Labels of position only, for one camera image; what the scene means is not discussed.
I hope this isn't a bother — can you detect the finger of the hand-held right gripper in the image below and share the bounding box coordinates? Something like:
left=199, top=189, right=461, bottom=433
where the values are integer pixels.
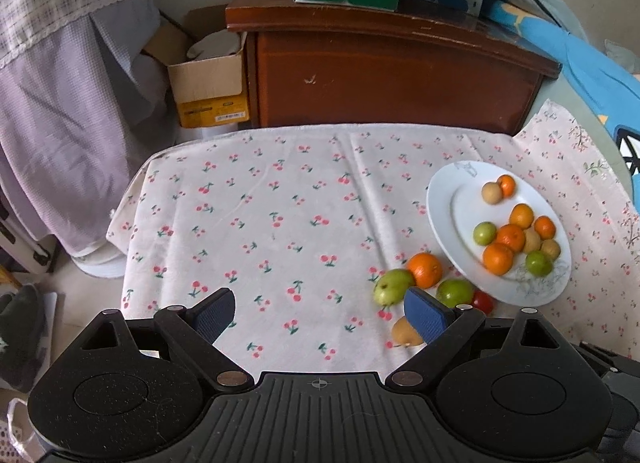
left=579, top=341, right=640, bottom=376

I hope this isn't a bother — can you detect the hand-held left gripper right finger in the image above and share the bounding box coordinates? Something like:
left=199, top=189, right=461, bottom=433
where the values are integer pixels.
left=386, top=287, right=571, bottom=391

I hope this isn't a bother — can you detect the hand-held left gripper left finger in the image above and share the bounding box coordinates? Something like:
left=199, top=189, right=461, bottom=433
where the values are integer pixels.
left=70, top=288, right=249, bottom=392

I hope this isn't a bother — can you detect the green apple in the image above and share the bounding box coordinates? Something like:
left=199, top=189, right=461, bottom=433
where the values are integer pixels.
left=436, top=279, right=475, bottom=309

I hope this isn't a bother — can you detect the green pear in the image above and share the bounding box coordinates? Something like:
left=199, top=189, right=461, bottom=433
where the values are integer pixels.
left=372, top=269, right=417, bottom=307

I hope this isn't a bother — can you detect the red cherry tomato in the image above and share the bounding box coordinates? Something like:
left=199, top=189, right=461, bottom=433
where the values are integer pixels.
left=471, top=290, right=495, bottom=315

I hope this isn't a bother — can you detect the white plate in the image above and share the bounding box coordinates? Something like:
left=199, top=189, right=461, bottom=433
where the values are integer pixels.
left=426, top=160, right=572, bottom=306

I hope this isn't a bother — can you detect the green jujube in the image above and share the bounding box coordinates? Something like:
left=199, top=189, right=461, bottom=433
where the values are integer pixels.
left=525, top=250, right=554, bottom=278
left=473, top=221, right=498, bottom=247

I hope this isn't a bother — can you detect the cherry print tablecloth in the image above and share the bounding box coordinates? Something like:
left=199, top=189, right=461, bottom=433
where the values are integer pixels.
left=106, top=99, right=640, bottom=374

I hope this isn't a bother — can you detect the dark cloth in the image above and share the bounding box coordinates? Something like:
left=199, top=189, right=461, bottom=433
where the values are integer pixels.
left=0, top=285, right=48, bottom=394

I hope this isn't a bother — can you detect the open cardboard box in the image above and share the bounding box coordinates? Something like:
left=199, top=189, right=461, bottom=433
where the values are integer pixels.
left=142, top=7, right=251, bottom=130

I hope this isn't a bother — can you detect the lavender cloth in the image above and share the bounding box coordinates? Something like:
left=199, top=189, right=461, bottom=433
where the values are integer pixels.
left=0, top=0, right=176, bottom=259

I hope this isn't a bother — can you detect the white perforated basket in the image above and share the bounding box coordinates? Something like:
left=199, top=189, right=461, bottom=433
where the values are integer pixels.
left=0, top=397, right=48, bottom=463

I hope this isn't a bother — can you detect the brown wooden nightstand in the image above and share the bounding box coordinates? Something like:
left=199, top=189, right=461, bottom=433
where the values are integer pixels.
left=225, top=0, right=563, bottom=136

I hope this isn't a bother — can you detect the white bag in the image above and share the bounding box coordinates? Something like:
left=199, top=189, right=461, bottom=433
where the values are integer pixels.
left=186, top=32, right=243, bottom=62

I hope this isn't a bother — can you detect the blue printed blanket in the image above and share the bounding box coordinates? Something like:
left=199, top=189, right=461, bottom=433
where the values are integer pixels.
left=482, top=0, right=640, bottom=204

